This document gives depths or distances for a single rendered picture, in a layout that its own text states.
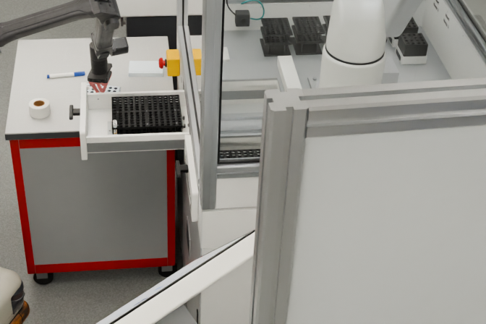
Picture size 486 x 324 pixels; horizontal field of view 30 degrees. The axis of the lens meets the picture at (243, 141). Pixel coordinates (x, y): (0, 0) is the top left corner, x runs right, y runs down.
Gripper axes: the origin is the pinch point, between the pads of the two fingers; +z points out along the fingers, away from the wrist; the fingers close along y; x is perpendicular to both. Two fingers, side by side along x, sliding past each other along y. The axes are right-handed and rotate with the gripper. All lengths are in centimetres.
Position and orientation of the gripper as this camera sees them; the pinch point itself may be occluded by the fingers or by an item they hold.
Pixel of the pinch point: (101, 92)
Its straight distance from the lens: 320.4
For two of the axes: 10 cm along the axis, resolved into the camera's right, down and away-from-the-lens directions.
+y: 1.2, -6.1, 7.9
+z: -0.3, 7.9, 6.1
